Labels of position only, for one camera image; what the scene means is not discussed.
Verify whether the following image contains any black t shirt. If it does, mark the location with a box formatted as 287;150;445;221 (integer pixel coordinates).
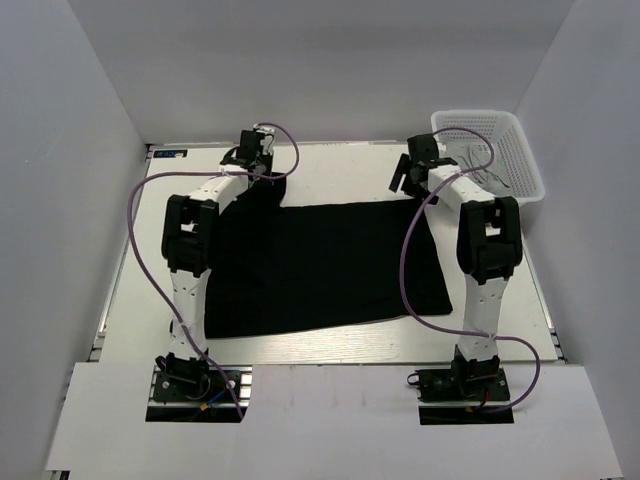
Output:
204;182;453;339

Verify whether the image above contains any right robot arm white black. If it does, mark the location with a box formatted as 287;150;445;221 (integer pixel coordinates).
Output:
389;154;523;380

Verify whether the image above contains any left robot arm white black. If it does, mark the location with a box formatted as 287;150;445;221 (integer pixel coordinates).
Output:
161;147;274;360

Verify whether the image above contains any grey t shirt in basket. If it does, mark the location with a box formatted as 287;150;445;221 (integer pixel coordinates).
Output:
449;143;512;197

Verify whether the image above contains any white plastic basket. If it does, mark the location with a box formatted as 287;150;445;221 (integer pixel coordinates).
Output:
431;110;545;205

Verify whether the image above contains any blue label sticker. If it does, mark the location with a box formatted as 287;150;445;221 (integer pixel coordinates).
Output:
152;149;188;159

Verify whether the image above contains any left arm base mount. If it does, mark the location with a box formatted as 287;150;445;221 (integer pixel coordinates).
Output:
145;353;252;424

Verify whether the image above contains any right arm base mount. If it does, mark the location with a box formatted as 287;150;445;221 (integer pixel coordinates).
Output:
407;368;514;426

